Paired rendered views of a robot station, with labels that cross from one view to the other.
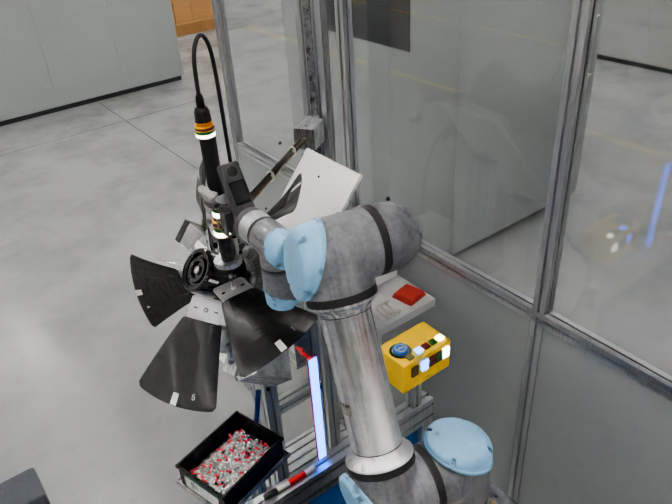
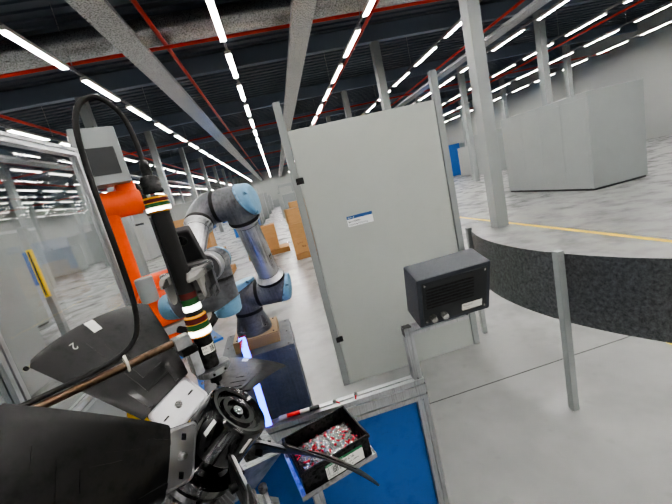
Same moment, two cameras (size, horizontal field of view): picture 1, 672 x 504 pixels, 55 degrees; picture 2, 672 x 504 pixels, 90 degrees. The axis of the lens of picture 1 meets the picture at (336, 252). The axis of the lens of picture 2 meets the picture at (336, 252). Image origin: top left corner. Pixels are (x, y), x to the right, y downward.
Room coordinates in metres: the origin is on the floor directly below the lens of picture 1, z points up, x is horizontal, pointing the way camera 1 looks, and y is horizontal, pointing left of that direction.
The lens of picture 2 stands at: (1.79, 0.85, 1.58)
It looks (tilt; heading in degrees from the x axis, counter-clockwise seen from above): 11 degrees down; 208
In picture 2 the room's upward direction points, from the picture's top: 13 degrees counter-clockwise
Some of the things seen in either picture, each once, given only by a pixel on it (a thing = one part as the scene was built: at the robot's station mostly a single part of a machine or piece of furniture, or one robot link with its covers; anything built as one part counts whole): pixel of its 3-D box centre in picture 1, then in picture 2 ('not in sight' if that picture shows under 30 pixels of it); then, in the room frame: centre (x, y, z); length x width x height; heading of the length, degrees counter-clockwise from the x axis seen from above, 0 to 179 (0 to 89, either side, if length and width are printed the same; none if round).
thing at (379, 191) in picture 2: not in sight; (386, 235); (-0.66, 0.01, 1.10); 1.21 x 0.05 x 2.20; 125
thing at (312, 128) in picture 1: (309, 133); not in sight; (1.95, 0.06, 1.36); 0.10 x 0.07 x 0.08; 160
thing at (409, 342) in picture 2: not in sight; (411, 352); (0.76, 0.50, 0.96); 0.03 x 0.03 x 0.20; 35
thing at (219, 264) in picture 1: (227, 244); (201, 351); (1.37, 0.27, 1.32); 0.09 x 0.07 x 0.10; 160
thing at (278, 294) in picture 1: (288, 280); (219, 296); (1.14, 0.11, 1.35); 0.11 x 0.08 x 0.11; 113
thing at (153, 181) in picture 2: (215, 189); (182, 278); (1.36, 0.27, 1.47); 0.04 x 0.04 x 0.46
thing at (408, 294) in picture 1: (408, 294); not in sight; (1.71, -0.23, 0.87); 0.08 x 0.08 x 0.02; 45
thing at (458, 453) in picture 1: (454, 463); (246, 294); (0.75, -0.18, 1.21); 0.13 x 0.12 x 0.14; 113
